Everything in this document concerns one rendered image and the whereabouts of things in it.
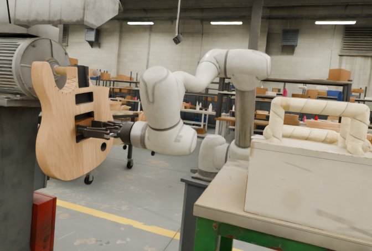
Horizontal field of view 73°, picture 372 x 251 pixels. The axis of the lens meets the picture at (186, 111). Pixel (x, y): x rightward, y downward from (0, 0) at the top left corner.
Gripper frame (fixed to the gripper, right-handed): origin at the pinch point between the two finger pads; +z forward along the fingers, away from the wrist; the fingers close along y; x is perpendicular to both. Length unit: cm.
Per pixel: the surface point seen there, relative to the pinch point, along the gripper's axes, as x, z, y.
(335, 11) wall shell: 239, -277, 1160
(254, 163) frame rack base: 2, -60, -14
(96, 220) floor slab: -122, 77, 96
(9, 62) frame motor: 21.7, 29.9, -4.0
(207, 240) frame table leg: -19, -51, -18
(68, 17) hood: 36.9, 1.1, -4.6
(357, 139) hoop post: 10, -81, -12
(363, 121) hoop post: 14, -81, -11
